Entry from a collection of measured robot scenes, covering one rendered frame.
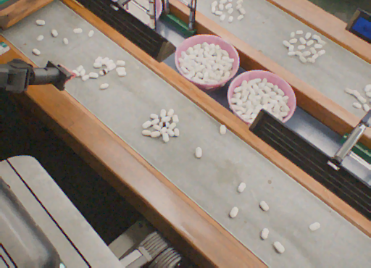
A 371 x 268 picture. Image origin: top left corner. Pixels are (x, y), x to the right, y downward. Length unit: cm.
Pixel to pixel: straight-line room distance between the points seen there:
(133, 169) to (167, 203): 17
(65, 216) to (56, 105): 97
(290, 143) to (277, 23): 89
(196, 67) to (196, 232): 68
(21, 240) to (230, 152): 112
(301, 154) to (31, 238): 82
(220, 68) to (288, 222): 68
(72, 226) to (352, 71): 145
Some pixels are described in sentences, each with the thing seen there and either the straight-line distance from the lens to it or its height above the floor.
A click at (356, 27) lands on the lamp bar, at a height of 107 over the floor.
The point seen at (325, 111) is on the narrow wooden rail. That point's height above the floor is 75.
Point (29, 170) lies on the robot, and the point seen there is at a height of 145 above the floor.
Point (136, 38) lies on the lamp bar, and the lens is 129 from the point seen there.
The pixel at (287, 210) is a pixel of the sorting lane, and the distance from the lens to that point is 140.
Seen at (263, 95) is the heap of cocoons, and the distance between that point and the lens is 160.
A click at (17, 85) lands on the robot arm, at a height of 101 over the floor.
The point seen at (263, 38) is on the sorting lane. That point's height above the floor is 74.
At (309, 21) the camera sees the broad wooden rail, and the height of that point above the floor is 76.
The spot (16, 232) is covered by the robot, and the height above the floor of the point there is 164.
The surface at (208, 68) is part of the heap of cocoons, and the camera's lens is 165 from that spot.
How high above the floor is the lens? 201
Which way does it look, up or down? 58 degrees down
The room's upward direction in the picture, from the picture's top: 6 degrees clockwise
